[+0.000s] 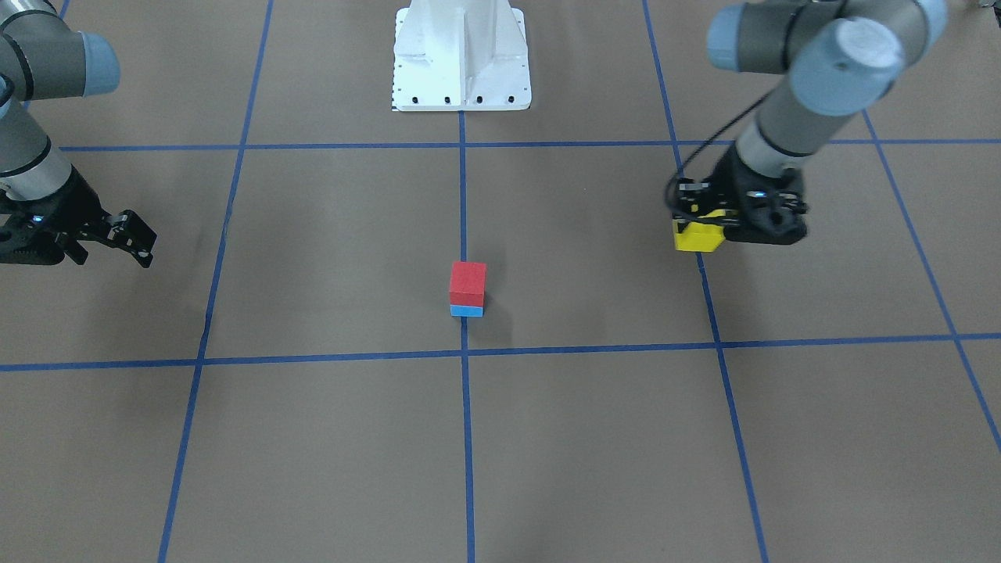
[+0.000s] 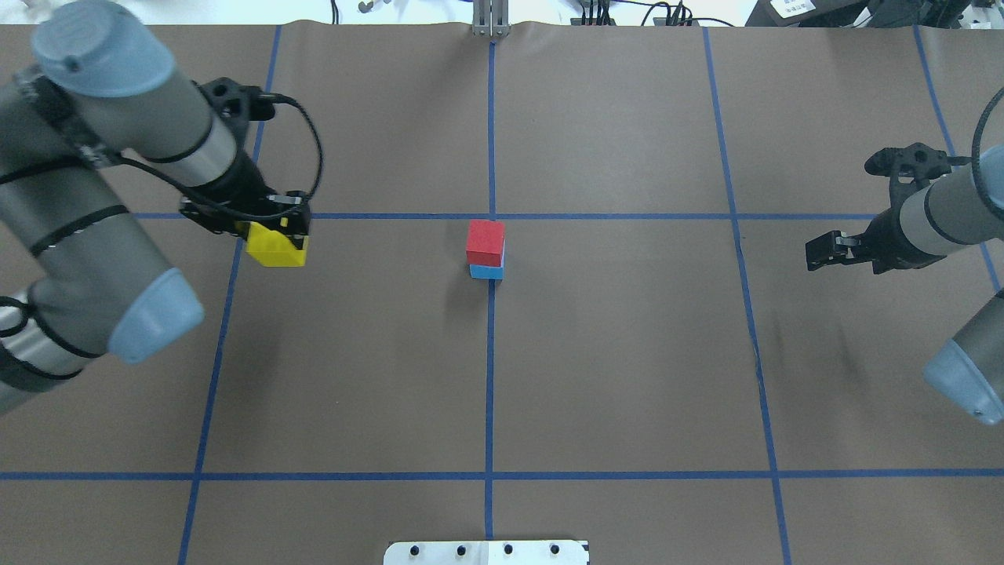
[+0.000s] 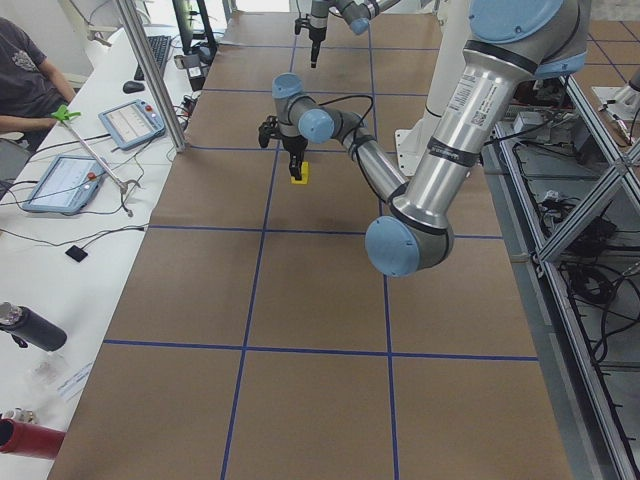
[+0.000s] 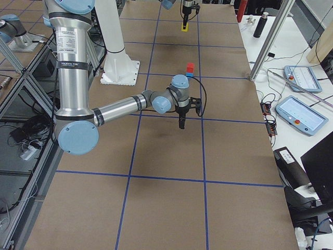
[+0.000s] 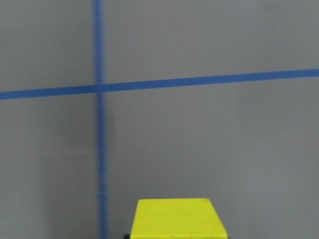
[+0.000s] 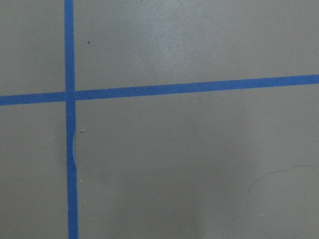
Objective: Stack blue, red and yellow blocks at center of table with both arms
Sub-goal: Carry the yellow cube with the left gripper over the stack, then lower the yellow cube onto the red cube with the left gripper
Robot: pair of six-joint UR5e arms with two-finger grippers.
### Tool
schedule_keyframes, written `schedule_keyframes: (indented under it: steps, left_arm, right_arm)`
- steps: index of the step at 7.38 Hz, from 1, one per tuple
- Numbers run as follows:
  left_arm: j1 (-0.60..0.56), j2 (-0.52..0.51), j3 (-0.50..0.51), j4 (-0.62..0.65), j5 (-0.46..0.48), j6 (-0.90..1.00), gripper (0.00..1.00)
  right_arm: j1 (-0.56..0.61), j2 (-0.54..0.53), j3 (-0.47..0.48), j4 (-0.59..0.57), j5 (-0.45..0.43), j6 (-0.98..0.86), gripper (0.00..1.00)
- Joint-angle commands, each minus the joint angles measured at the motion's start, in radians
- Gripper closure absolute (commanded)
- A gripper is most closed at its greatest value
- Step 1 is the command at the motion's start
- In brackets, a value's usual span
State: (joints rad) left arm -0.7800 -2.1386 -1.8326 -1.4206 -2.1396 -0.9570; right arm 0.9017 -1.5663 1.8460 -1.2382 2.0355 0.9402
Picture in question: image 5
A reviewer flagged yellow block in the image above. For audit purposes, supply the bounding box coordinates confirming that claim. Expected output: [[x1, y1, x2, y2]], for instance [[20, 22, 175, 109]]
[[130, 198, 229, 239]]

